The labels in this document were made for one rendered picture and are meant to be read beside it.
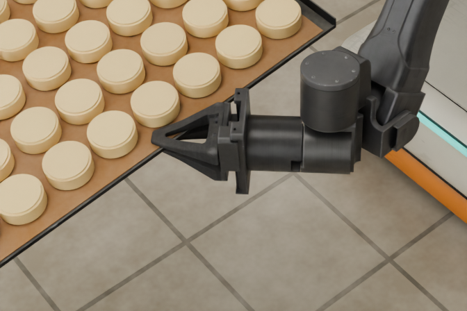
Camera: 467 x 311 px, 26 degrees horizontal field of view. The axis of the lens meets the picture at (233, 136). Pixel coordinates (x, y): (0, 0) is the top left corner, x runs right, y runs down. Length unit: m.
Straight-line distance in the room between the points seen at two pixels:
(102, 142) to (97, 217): 1.17
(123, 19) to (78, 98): 0.12
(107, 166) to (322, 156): 0.22
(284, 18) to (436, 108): 0.98
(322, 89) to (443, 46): 1.23
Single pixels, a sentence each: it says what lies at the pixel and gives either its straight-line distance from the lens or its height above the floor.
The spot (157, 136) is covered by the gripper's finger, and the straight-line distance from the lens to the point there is 1.04.
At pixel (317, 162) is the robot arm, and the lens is 1.00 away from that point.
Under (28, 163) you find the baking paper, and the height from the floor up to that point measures 0.94.
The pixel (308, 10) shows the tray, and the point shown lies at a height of 0.99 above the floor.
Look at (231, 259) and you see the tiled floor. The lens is 2.11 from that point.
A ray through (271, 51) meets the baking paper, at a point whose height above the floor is 0.98.
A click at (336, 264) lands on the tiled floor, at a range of 2.11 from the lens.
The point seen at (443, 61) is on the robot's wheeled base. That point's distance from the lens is 2.13.
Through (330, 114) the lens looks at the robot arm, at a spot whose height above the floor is 1.03.
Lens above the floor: 1.74
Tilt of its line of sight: 49 degrees down
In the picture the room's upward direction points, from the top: straight up
